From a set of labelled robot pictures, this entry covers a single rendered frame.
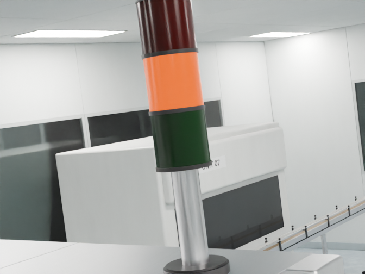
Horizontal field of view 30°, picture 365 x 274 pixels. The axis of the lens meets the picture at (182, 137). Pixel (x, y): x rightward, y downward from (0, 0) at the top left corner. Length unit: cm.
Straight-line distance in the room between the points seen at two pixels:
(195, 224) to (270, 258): 9
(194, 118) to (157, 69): 5
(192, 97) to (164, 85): 3
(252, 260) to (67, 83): 609
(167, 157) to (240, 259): 14
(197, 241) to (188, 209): 3
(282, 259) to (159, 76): 21
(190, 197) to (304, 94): 888
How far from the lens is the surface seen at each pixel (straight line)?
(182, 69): 58
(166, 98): 58
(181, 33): 59
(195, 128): 59
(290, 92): 956
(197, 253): 61
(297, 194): 971
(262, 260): 66
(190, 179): 60
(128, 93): 731
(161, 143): 59
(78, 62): 684
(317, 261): 63
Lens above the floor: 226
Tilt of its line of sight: 3 degrees down
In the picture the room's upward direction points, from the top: 7 degrees counter-clockwise
